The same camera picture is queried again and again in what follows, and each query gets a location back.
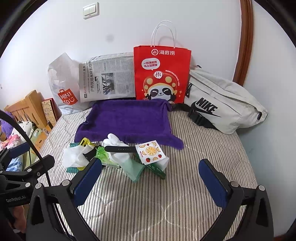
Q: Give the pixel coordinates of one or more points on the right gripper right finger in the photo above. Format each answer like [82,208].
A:
[257,220]

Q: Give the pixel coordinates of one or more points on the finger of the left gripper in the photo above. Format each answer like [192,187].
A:
[37,169]
[18,150]

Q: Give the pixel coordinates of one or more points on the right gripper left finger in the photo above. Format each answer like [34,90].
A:
[53,212]

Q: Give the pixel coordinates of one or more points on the teal striped cloth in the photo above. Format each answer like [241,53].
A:
[69,158]

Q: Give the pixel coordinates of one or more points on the white tissue paper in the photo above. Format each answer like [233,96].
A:
[74,156]

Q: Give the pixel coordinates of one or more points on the yellow mini pouch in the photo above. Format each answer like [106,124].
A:
[86,143]

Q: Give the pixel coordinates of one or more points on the light green cloth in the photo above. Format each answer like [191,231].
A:
[132,169]

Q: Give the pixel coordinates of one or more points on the fruit print wet wipe sachet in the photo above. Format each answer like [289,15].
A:
[150,152]

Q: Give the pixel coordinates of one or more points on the green packet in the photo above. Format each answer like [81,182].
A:
[155,169]

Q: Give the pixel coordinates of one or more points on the white sponge block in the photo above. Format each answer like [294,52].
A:
[162,164]

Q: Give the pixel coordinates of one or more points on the wooden chair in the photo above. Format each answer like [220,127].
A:
[30,109]

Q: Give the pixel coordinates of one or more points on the patterned book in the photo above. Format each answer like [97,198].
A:
[51,111]

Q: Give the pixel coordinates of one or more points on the striped mattress cover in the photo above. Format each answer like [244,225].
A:
[176,208]

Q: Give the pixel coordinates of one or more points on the white Miniso plastic bag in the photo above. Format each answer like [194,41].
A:
[63,74]

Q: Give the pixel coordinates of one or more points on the purple towel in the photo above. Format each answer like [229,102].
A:
[132,121]

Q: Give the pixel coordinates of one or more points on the folded newspaper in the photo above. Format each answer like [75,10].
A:
[107,77]

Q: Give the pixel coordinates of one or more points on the grey Nike waist bag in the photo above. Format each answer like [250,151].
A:
[218,103]

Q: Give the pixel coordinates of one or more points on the red paper shopping bag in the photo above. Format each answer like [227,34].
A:
[161,72]

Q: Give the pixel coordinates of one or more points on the white wall switch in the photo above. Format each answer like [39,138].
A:
[91,10]

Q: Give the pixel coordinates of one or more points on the brown wooden door frame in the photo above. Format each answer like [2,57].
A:
[246,42]

